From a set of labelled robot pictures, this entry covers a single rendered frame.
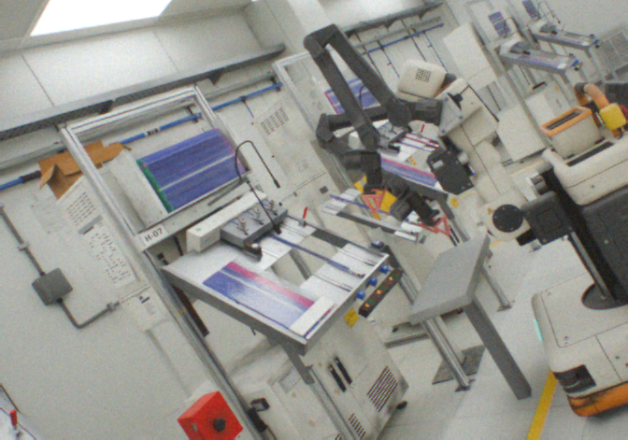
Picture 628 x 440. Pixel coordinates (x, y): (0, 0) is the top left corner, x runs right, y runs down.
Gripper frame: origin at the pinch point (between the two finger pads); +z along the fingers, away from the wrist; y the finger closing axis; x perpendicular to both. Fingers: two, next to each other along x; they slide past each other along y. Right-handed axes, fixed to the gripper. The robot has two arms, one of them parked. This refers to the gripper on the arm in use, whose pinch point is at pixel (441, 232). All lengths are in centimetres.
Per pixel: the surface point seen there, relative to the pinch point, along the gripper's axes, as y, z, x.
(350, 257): -40.8, -6.1, -27.5
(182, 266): -39, -54, -83
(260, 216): -59, -45, -44
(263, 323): -6, -21, -73
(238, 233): -50, -47, -56
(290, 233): -59, -30, -39
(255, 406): -26, 7, -99
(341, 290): -21.6, -4.4, -41.7
